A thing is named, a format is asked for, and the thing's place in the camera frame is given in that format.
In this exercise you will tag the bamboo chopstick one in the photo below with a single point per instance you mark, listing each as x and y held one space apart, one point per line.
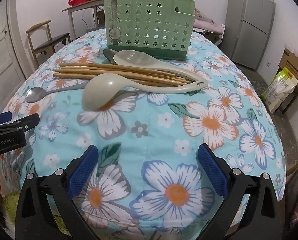
118 67

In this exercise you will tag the pink rolled bedding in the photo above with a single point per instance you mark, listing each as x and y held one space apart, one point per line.
203 22

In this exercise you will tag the green star-holed utensil caddy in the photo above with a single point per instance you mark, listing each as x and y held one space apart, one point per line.
160 28

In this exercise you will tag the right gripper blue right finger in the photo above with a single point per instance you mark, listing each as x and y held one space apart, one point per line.
261 218

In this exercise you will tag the floral blue tablecloth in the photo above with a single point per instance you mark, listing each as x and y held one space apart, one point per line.
147 183

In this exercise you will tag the wooden chair black seat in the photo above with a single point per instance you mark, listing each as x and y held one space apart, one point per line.
49 44

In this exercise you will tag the silver refrigerator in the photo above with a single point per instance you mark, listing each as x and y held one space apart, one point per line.
248 26

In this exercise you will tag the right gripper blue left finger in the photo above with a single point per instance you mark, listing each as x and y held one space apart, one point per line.
34 218

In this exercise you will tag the bamboo chopstick three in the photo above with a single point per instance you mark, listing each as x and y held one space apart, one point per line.
86 72

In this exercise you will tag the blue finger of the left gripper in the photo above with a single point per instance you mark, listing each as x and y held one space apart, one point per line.
27 123
5 117

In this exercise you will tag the cream plastic ladle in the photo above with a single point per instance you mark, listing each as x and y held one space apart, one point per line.
101 89

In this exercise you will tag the bamboo chopstick two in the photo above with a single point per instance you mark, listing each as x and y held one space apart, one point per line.
76 69

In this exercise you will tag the bamboo chopstick five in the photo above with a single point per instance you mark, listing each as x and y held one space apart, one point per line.
164 80

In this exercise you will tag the metal spoon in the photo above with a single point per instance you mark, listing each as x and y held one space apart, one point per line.
36 93

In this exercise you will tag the yellow green rice bag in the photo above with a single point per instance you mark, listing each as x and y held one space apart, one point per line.
279 89

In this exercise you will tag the bamboo chopstick four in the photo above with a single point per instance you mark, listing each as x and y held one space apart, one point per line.
77 76

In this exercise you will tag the dark green plastic spoon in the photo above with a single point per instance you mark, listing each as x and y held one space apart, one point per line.
109 55

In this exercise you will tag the bamboo chopstick six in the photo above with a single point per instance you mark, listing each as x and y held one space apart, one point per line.
156 84

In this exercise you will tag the brown cardboard box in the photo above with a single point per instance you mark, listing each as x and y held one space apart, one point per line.
290 61

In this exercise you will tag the white door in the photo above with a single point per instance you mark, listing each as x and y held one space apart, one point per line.
11 75

